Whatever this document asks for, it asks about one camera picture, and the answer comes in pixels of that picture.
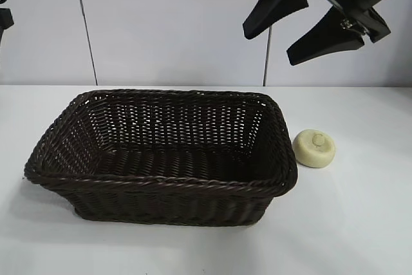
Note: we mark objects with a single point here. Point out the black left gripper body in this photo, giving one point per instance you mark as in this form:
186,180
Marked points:
4,20

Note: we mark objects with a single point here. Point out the dark brown woven basket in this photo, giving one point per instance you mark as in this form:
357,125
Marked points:
161,204

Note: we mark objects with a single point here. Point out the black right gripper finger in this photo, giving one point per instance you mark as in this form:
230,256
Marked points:
322,41
273,7

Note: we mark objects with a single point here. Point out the pale yellow egg yolk pastry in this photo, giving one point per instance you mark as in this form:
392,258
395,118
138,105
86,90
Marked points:
315,156

